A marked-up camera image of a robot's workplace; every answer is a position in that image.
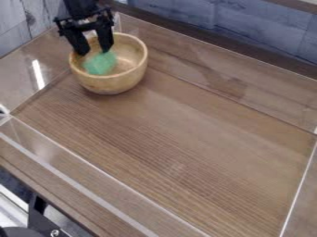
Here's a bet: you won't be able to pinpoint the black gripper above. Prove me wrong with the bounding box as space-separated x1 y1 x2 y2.
53 0 113 56

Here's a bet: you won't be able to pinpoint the green rectangular stick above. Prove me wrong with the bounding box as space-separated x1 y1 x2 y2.
81 52 116 75

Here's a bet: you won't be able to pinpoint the wooden bowl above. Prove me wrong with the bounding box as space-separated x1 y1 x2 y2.
68 32 148 94

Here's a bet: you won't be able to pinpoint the clear acrylic tray walls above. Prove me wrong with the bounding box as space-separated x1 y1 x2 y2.
0 17 317 237

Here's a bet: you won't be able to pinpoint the black table leg bracket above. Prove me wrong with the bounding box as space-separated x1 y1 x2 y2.
26 194 72 237

